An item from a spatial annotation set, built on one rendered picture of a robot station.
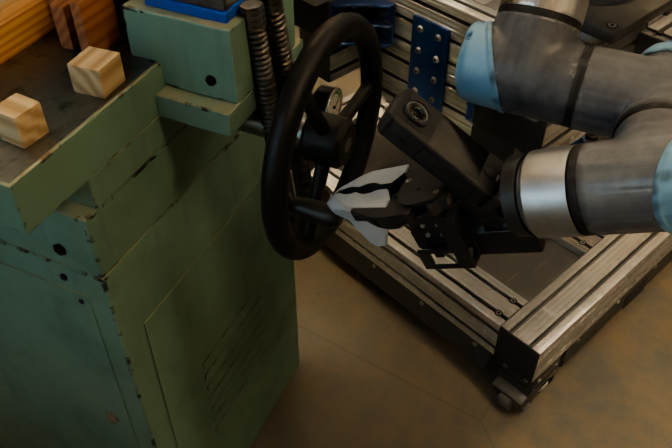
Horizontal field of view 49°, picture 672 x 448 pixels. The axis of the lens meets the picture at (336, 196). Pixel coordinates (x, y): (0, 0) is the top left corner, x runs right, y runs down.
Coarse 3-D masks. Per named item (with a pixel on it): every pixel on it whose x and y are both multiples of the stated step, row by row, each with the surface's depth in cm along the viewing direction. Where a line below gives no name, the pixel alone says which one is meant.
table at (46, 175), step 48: (48, 48) 83; (0, 96) 75; (48, 96) 75; (144, 96) 79; (192, 96) 81; (0, 144) 69; (48, 144) 69; (96, 144) 74; (0, 192) 66; (48, 192) 70
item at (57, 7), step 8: (56, 0) 80; (64, 0) 80; (56, 8) 79; (64, 8) 79; (56, 16) 80; (64, 16) 80; (72, 16) 81; (56, 24) 81; (64, 24) 80; (72, 24) 81; (64, 32) 81; (72, 32) 81; (64, 40) 82; (72, 40) 82; (72, 48) 82
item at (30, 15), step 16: (32, 0) 83; (0, 16) 80; (16, 16) 80; (32, 16) 82; (48, 16) 84; (0, 32) 79; (16, 32) 81; (32, 32) 83; (48, 32) 85; (0, 48) 79; (16, 48) 81; (0, 64) 80
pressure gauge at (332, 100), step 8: (320, 88) 115; (328, 88) 115; (336, 88) 115; (320, 96) 114; (328, 96) 113; (336, 96) 116; (320, 104) 114; (328, 104) 113; (328, 112) 115; (336, 112) 118
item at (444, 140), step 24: (408, 96) 63; (384, 120) 62; (408, 120) 61; (432, 120) 63; (408, 144) 62; (432, 144) 62; (456, 144) 63; (480, 144) 64; (432, 168) 63; (456, 168) 62; (480, 168) 63; (456, 192) 63; (480, 192) 62
